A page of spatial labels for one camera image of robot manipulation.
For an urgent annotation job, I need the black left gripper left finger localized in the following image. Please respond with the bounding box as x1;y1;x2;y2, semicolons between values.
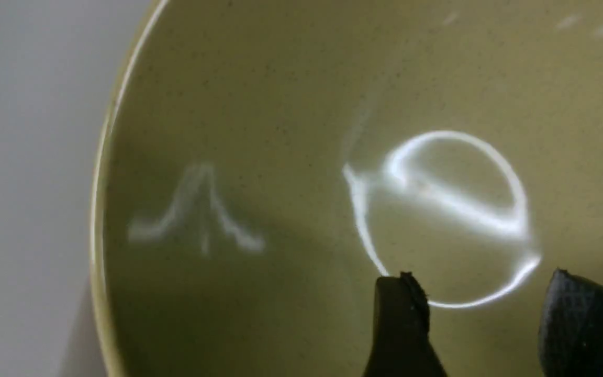
362;272;447;376

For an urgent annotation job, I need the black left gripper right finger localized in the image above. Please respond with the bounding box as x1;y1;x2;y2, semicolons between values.
538;268;603;376

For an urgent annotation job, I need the yellow noodle bowl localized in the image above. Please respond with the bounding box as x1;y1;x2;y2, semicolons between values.
91;1;603;376

